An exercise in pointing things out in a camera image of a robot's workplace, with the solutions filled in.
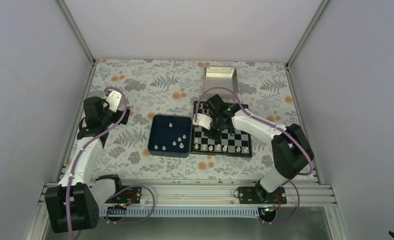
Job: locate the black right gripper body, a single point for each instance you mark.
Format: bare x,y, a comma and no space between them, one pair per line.
216,136

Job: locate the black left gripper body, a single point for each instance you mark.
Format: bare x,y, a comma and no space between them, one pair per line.
106,120

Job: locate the dark blue piece tray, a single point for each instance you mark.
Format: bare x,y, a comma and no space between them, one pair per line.
170,136

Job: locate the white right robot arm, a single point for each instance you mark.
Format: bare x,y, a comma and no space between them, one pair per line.
290,146

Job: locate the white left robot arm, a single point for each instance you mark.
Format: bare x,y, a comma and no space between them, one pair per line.
73,204

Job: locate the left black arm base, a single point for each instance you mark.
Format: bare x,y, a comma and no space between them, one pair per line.
116,207

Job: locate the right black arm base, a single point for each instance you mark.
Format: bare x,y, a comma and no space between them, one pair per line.
271,201

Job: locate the black white chess board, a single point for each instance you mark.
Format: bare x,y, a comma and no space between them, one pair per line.
202,145

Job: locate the silver metal tin box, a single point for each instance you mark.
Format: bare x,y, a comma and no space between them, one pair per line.
220,76

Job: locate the floral patterned table mat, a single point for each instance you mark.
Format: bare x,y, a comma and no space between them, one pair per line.
170,87

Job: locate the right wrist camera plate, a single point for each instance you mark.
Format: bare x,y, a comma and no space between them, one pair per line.
202,120

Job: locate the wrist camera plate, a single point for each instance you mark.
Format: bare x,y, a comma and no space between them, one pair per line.
113,100
202,120

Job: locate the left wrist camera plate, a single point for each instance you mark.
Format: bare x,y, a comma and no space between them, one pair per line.
113,100

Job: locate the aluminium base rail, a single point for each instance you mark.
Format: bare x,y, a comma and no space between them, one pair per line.
214,199

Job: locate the aluminium frame post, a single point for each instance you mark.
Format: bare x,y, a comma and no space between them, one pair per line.
78,35
312,24

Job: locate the right aluminium frame post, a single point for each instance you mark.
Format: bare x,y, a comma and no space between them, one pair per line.
312,24

